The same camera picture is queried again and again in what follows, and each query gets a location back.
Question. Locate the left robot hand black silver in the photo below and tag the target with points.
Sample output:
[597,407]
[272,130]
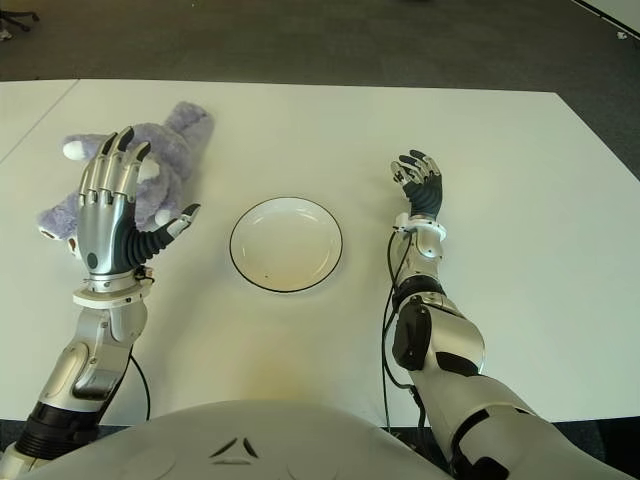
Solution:
[102,230]

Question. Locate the right robot hand black silver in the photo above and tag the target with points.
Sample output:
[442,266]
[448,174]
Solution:
[425,195]

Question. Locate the purple plush elephant doll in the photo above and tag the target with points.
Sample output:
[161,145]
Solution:
[185,130]

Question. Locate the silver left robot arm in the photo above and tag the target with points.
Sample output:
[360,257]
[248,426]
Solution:
[90,350]

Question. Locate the white plate black rim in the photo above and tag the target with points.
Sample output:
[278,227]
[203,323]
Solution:
[285,245]

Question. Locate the black office chair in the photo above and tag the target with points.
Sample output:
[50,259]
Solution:
[20,17]

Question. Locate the grey robot torso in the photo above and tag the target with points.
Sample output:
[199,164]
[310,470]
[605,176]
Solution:
[240,440]

